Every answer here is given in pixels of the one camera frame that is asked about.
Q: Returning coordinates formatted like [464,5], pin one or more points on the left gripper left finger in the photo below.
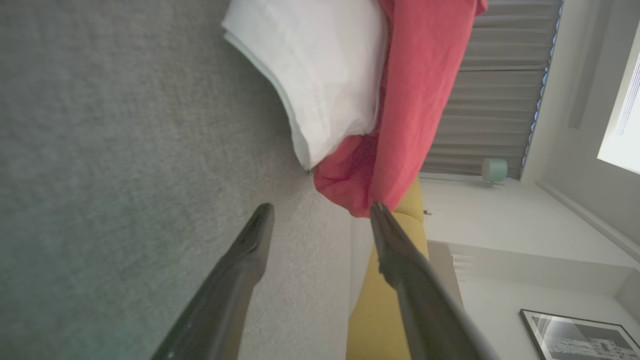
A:
[225,300]

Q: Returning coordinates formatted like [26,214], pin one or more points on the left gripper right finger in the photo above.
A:
[425,310]

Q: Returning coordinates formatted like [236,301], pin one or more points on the grey pleated curtain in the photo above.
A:
[500,100]

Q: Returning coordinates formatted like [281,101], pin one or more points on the large grey sofa seat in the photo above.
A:
[100,150]

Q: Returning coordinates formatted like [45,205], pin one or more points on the white cloth piece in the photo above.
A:
[320,75]

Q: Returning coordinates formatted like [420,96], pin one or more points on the red shirt striped white trim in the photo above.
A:
[420,100]

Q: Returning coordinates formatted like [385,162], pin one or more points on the black framed picture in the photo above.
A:
[575,340]

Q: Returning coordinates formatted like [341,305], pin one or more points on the mint green table lamp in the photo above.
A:
[495,170]

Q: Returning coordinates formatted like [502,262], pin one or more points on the bright window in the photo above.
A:
[625,125]

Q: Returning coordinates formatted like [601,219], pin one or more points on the yellow upholstered backrest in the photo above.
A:
[375,320]

